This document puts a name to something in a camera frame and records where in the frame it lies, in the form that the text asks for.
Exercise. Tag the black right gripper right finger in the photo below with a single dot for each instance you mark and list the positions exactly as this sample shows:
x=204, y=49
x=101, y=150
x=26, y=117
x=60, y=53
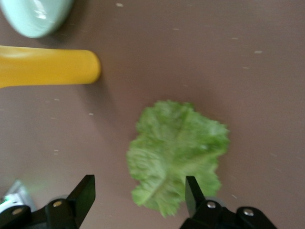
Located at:
x=197, y=210

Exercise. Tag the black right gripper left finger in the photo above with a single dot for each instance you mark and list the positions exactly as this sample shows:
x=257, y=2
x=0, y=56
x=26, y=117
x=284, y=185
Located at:
x=78, y=202

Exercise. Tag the green lettuce leaf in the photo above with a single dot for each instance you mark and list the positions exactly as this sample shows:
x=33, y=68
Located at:
x=176, y=148

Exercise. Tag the yellow mustard squeeze bottle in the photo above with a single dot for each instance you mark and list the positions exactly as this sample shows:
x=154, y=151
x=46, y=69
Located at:
x=47, y=68

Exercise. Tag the pale green plate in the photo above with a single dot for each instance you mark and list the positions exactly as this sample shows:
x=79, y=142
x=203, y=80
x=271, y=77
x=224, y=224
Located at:
x=31, y=16

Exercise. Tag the brown tablecloth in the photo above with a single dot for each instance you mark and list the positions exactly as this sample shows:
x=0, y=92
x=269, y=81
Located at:
x=214, y=59

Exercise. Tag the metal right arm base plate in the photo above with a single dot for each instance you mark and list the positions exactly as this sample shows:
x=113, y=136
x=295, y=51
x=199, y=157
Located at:
x=19, y=190

